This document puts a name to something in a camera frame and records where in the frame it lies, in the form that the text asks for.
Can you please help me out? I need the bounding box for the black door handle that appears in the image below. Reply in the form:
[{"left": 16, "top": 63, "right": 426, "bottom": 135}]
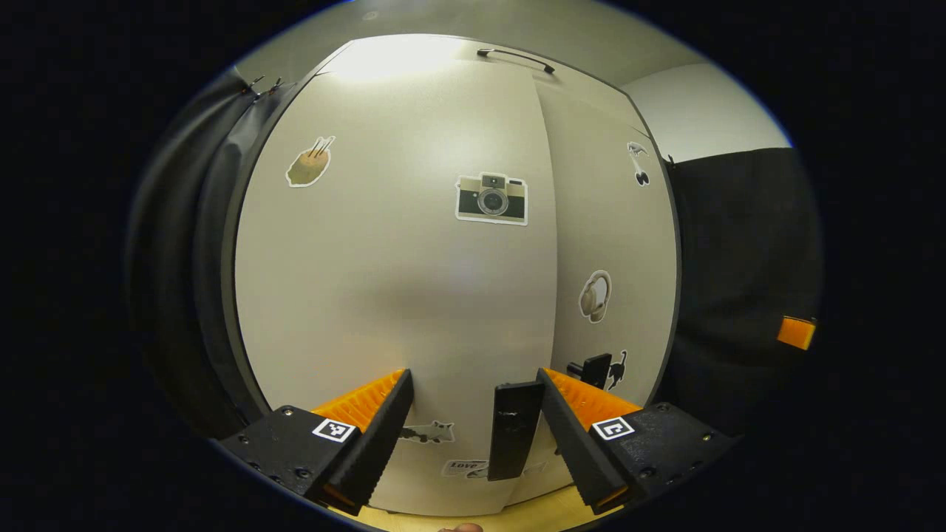
[
  {"left": 567, "top": 353, "right": 613, "bottom": 390},
  {"left": 488, "top": 381, "right": 546, "bottom": 481}
]

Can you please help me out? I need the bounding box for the white shoe cabinet door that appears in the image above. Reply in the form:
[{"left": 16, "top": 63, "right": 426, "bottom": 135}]
[
  {"left": 532, "top": 74, "right": 681, "bottom": 503},
  {"left": 235, "top": 37, "right": 559, "bottom": 518}
]

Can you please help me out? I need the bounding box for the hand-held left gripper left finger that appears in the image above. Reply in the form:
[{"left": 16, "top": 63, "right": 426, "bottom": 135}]
[{"left": 216, "top": 368, "right": 415, "bottom": 516}]

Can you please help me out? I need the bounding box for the black backdrop cloth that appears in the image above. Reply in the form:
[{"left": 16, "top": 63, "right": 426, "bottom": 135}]
[{"left": 126, "top": 70, "right": 823, "bottom": 444}]

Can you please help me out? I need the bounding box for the black drawer handle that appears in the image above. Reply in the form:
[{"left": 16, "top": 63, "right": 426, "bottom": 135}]
[{"left": 477, "top": 48, "right": 555, "bottom": 75}]

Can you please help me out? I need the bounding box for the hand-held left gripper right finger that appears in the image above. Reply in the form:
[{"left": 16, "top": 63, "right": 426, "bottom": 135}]
[{"left": 536, "top": 367, "right": 736, "bottom": 516}]

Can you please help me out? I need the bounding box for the white and grey shoe cabinet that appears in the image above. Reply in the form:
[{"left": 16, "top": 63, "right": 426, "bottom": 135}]
[{"left": 222, "top": 33, "right": 684, "bottom": 518}]

